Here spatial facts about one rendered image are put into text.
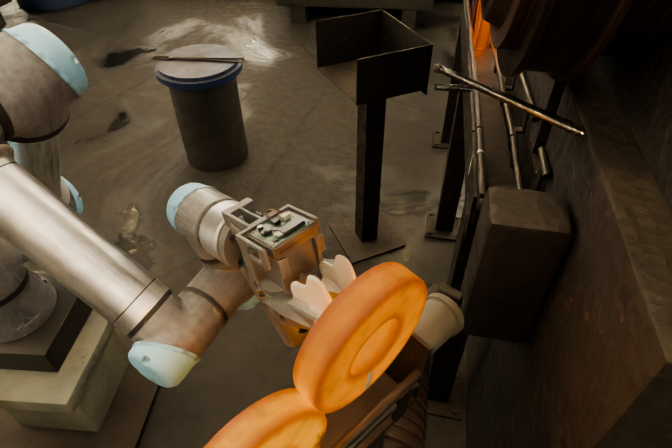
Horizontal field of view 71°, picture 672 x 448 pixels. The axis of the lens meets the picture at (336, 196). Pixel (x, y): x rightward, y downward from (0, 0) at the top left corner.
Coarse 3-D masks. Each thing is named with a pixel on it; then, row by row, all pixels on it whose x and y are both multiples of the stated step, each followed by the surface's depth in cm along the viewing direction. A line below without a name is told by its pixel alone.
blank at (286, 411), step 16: (272, 400) 42; (288, 400) 42; (304, 400) 44; (240, 416) 40; (256, 416) 40; (272, 416) 40; (288, 416) 41; (304, 416) 42; (320, 416) 45; (224, 432) 39; (240, 432) 39; (256, 432) 39; (272, 432) 39; (288, 432) 41; (304, 432) 44; (320, 432) 47
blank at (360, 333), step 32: (352, 288) 40; (384, 288) 40; (416, 288) 44; (320, 320) 40; (352, 320) 39; (384, 320) 42; (416, 320) 49; (320, 352) 39; (352, 352) 41; (384, 352) 48; (320, 384) 39; (352, 384) 45
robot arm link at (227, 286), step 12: (204, 264) 65; (216, 264) 64; (204, 276) 64; (216, 276) 64; (228, 276) 65; (240, 276) 66; (204, 288) 63; (216, 288) 63; (228, 288) 64; (240, 288) 65; (216, 300) 62; (228, 300) 64; (240, 300) 66; (252, 300) 69; (228, 312) 64
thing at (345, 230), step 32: (320, 32) 129; (352, 32) 133; (384, 32) 135; (320, 64) 135; (352, 64) 136; (384, 64) 112; (416, 64) 116; (352, 96) 119; (384, 96) 118; (352, 224) 169; (384, 224) 169; (352, 256) 158
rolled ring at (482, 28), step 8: (480, 0) 139; (480, 8) 141; (480, 16) 131; (480, 24) 129; (488, 24) 129; (480, 32) 131; (488, 32) 130; (480, 40) 133; (488, 40) 132; (480, 48) 137
